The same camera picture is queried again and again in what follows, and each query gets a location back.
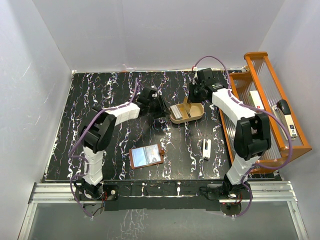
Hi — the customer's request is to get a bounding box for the gold credit card black stripe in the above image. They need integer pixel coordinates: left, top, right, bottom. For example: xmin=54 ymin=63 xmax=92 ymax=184
xmin=183 ymin=96 xmax=191 ymax=118

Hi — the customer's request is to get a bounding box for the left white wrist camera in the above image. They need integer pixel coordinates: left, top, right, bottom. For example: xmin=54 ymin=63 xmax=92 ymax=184
xmin=150 ymin=85 xmax=158 ymax=93

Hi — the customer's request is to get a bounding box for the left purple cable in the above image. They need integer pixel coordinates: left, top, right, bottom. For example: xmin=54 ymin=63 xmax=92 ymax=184
xmin=67 ymin=77 xmax=141 ymax=218

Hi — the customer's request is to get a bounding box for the purple cable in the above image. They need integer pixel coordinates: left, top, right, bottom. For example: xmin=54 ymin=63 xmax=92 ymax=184
xmin=67 ymin=77 xmax=141 ymax=218
xmin=191 ymin=55 xmax=293 ymax=218

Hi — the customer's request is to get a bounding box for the white staple box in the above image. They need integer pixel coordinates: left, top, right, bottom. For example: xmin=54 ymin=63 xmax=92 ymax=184
xmin=248 ymin=90 xmax=265 ymax=110

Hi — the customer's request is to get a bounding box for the stack of credit cards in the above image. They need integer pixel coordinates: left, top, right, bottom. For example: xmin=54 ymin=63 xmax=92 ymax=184
xmin=170 ymin=104 xmax=185 ymax=120

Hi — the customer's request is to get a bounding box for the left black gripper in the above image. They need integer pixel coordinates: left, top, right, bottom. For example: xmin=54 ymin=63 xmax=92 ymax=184
xmin=147 ymin=95 xmax=170 ymax=119

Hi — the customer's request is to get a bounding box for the brown leather card holder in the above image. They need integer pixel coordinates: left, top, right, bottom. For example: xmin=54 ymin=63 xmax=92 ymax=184
xmin=129 ymin=144 xmax=165 ymax=169

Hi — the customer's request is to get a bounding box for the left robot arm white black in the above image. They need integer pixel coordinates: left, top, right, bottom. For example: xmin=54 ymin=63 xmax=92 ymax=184
xmin=75 ymin=86 xmax=170 ymax=200

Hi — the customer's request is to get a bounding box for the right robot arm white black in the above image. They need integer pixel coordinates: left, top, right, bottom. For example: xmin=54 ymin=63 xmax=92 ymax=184
xmin=187 ymin=68 xmax=271 ymax=199

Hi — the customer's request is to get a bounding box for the black beige stapler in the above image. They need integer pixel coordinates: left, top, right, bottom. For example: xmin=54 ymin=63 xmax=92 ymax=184
xmin=271 ymin=99 xmax=298 ymax=140

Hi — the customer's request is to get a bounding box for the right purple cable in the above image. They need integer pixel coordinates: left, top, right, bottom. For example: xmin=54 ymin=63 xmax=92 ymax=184
xmin=191 ymin=55 xmax=293 ymax=218

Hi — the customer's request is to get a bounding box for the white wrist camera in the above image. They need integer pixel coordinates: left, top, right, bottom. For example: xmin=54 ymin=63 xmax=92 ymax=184
xmin=191 ymin=66 xmax=199 ymax=73
xmin=150 ymin=85 xmax=158 ymax=93

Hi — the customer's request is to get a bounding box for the beige oval tray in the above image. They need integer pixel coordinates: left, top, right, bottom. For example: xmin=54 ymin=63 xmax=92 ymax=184
xmin=169 ymin=103 xmax=204 ymax=125

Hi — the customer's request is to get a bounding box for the orange wooden tiered shelf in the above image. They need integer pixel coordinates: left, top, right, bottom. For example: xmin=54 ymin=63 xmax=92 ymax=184
xmin=230 ymin=51 xmax=312 ymax=174

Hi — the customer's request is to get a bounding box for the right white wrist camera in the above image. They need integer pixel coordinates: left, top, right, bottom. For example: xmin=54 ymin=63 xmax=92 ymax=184
xmin=191 ymin=66 xmax=199 ymax=73

